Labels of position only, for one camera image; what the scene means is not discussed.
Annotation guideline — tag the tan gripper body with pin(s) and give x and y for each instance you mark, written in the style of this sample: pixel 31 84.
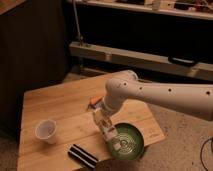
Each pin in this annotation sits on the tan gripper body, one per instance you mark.
pixel 101 115

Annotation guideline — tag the small white bottle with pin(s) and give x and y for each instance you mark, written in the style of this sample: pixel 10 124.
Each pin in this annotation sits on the small white bottle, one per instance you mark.
pixel 108 131

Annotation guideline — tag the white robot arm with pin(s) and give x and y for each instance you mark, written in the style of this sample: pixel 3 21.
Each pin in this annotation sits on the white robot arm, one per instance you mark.
pixel 192 99

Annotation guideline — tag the green ceramic bowl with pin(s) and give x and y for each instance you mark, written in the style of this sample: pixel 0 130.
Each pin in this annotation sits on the green ceramic bowl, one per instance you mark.
pixel 131 141

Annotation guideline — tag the orange and grey stapler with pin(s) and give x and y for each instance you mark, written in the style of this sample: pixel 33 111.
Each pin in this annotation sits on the orange and grey stapler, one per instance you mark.
pixel 95 102

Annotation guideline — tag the black white striped block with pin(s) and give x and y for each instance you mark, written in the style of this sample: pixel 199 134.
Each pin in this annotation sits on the black white striped block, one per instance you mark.
pixel 83 156

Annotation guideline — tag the white plastic cup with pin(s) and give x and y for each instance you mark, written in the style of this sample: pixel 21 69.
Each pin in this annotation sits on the white plastic cup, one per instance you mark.
pixel 46 131

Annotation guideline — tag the metal pole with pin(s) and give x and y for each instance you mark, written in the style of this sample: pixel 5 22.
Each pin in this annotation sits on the metal pole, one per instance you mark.
pixel 79 36

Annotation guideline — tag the long wooden beam shelf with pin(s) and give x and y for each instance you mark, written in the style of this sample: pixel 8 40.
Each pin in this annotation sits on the long wooden beam shelf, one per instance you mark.
pixel 141 60

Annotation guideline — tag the upper wooden shelf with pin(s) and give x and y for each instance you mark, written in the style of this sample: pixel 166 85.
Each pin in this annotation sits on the upper wooden shelf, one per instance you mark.
pixel 153 6

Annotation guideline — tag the black handle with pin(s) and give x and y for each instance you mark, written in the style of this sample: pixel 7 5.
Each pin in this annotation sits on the black handle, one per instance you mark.
pixel 182 62

